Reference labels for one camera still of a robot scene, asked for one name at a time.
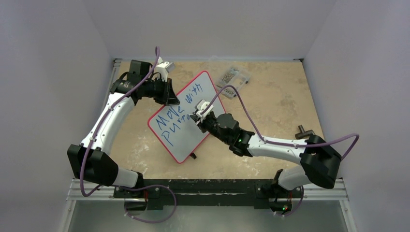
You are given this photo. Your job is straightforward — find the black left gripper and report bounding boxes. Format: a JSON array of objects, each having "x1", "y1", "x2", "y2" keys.
[{"x1": 142, "y1": 76, "x2": 179, "y2": 105}]

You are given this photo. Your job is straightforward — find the red framed whiteboard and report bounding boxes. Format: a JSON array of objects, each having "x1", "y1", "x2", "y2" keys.
[{"x1": 147, "y1": 71, "x2": 217, "y2": 163}]

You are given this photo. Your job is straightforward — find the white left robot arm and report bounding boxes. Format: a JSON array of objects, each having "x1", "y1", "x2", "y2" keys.
[{"x1": 67, "y1": 58, "x2": 180, "y2": 198}]

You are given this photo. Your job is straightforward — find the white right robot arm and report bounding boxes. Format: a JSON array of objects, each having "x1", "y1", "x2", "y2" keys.
[{"x1": 190, "y1": 112, "x2": 341, "y2": 197}]

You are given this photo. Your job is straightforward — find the clear plastic screw box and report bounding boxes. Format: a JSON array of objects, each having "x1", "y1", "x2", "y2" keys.
[{"x1": 216, "y1": 65, "x2": 252, "y2": 91}]

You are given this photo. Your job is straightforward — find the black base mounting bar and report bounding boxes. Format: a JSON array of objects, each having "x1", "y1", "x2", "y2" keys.
[{"x1": 113, "y1": 179, "x2": 304, "y2": 211}]

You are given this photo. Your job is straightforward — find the black table clamp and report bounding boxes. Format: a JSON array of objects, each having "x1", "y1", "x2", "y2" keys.
[{"x1": 295, "y1": 125, "x2": 315, "y2": 140}]

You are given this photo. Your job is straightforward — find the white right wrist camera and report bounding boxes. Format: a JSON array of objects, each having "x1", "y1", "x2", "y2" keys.
[{"x1": 194, "y1": 100, "x2": 214, "y2": 121}]

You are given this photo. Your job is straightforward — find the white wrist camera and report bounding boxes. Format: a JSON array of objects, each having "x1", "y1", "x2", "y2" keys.
[
  {"x1": 194, "y1": 100, "x2": 214, "y2": 121},
  {"x1": 154, "y1": 57, "x2": 176, "y2": 82}
]

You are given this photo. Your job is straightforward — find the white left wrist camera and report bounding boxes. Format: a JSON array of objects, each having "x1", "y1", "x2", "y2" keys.
[{"x1": 154, "y1": 57, "x2": 176, "y2": 82}]

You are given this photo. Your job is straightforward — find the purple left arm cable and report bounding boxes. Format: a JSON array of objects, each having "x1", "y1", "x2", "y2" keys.
[{"x1": 78, "y1": 46, "x2": 177, "y2": 224}]

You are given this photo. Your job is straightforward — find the aluminium front frame rail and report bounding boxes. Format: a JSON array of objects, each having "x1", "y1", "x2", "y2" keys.
[{"x1": 65, "y1": 178, "x2": 349, "y2": 202}]

